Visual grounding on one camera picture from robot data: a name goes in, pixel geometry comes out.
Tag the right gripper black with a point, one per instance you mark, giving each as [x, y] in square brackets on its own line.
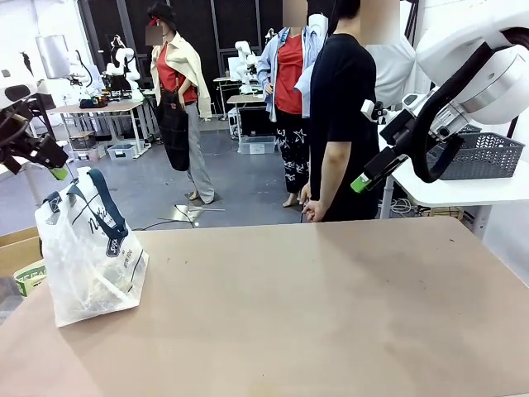
[396, 128]

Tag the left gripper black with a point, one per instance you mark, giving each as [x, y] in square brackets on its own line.
[16, 140]

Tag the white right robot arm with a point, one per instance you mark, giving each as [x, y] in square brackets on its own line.
[496, 82]

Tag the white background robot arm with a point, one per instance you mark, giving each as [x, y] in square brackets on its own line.
[244, 66]
[130, 78]

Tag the person's right forearm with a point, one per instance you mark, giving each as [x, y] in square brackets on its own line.
[335, 173]

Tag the green printed paper bag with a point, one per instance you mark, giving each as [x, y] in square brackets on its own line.
[29, 279]

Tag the person's right hand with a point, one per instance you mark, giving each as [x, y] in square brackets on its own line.
[315, 210]

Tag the long wood top table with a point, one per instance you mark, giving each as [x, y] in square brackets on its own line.
[103, 106]

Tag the clear lidded storage bin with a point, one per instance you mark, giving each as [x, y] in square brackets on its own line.
[122, 152]

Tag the white side table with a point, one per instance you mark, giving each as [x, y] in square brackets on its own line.
[454, 192]

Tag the low brown wooden pallet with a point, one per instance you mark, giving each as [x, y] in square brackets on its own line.
[446, 211]

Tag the person in black shirt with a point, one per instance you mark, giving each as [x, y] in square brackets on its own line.
[343, 82]

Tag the white shirt on mannequin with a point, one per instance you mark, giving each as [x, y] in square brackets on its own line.
[392, 74]

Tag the grey light panel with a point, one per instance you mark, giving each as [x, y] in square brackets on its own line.
[51, 55]

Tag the grey plastic basket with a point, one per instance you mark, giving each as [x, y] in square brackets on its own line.
[487, 161]
[471, 129]

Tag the brown cardboard box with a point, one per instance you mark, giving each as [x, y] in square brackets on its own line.
[16, 252]

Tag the clear plastic storage box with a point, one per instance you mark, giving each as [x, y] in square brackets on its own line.
[256, 145]

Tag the black cabinet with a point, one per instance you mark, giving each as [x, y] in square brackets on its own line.
[254, 122]

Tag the black tripod leg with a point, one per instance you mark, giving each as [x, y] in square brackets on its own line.
[512, 128]

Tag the mannequin blue shirt red top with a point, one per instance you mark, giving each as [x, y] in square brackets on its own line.
[289, 66]

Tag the pale collared shirt mannequin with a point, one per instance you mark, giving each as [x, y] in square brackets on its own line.
[318, 27]

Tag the white computer tower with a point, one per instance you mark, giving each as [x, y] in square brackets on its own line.
[233, 124]

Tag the mannequin with cream jacket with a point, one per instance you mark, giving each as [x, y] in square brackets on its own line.
[182, 66]

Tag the small wood top desk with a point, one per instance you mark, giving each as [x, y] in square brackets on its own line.
[227, 79]

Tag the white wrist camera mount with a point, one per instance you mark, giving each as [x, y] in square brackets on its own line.
[372, 111]

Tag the metal mannequin base plate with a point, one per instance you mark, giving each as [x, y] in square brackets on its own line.
[190, 213]

